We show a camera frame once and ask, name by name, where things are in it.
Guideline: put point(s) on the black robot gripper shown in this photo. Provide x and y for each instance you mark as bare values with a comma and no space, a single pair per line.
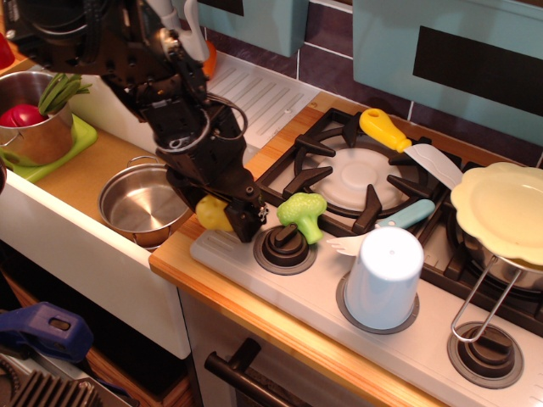
204,147

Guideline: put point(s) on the yellow toy potato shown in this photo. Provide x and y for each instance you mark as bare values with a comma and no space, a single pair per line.
211,214

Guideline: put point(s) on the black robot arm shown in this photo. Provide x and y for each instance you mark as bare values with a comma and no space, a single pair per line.
118,41

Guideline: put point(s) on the small steel pot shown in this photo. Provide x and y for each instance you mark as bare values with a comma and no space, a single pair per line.
141,205

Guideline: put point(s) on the tall steel pot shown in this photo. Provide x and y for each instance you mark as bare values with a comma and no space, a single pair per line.
36,144

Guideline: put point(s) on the black left stove knob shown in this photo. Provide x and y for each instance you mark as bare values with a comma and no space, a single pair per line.
284,251

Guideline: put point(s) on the black stove knob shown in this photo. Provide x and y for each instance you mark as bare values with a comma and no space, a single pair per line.
493,361
284,251

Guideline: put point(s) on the green toy broccoli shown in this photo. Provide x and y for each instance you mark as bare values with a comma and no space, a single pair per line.
303,209

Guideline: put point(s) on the white toy sink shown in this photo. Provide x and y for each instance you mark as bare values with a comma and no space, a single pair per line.
55,223

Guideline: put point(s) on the orange toy carrot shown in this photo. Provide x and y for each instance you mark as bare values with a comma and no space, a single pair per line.
209,65

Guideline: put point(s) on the grey toy stove top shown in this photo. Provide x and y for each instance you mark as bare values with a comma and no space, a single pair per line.
417,349

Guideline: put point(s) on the green cutting mat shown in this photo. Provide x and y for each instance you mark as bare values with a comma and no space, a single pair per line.
85,136

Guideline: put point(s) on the grey toy faucet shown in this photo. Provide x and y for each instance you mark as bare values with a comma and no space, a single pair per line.
192,39

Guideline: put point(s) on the white upturned plastic cup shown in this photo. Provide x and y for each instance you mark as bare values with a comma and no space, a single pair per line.
381,288

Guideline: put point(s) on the green toy beans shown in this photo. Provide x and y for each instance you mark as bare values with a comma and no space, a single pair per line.
59,91

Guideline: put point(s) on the black burner grate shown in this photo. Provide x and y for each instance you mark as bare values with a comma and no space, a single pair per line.
362,181

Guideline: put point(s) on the blue clamp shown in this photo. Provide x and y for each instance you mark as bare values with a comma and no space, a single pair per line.
46,329

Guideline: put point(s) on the red toy tomato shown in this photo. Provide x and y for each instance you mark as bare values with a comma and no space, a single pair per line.
22,115

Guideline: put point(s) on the red object at edge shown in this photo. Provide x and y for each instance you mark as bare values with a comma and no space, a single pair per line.
7,57

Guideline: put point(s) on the pale yellow plastic plate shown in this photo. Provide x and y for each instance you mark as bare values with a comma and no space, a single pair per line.
501,206

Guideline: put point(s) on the black right stove knob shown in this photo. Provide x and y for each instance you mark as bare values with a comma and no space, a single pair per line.
493,361

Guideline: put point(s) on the blue handled toy fork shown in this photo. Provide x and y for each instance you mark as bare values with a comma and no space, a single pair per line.
404,218

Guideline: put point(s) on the black oven door handle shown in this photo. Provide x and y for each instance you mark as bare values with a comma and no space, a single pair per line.
233,373

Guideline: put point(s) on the yellow handled toy knife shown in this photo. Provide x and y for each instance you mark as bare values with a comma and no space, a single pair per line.
378,125

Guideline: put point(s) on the teal wall cabinet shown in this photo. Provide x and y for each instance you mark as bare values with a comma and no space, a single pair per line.
477,61

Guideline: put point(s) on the steel saucepan with wire handle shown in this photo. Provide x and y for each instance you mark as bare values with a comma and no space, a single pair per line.
511,272

